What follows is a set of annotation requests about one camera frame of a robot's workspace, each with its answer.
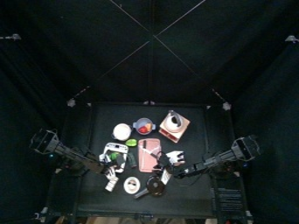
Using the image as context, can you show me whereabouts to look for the white round dish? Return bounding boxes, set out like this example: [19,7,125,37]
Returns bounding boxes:
[163,115,185,134]

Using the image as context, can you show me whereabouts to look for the white round bowl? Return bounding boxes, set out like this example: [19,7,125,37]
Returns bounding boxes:
[113,122,134,142]

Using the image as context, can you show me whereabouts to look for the white rice sushi block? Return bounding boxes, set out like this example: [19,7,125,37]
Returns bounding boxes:
[105,178,119,193]

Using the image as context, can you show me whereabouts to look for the pink cutting board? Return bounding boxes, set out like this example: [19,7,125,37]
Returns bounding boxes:
[137,137,163,173]

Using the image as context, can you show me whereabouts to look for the white rectangular tray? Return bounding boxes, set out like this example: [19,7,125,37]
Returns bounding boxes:
[99,142,129,173]

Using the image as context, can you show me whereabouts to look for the black utensil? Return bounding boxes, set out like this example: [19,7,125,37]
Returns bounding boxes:
[170,110,185,127]

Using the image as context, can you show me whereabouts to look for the toy knife black handle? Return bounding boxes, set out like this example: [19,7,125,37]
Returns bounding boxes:
[141,146,162,159]

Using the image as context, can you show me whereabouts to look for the grey bowl red contents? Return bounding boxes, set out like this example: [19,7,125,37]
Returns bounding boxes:
[133,117,157,136]

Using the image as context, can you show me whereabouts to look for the white kettle on tray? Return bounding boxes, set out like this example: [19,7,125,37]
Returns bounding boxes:
[158,109,193,144]

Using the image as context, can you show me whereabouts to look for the dark oblong toy food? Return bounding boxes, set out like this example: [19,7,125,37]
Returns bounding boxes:
[127,151,138,169]

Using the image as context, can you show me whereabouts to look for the small white round plate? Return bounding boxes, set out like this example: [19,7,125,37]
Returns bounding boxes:
[123,176,142,195]

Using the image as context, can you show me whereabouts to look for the black frying pan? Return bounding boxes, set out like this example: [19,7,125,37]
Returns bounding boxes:
[134,175,167,200]

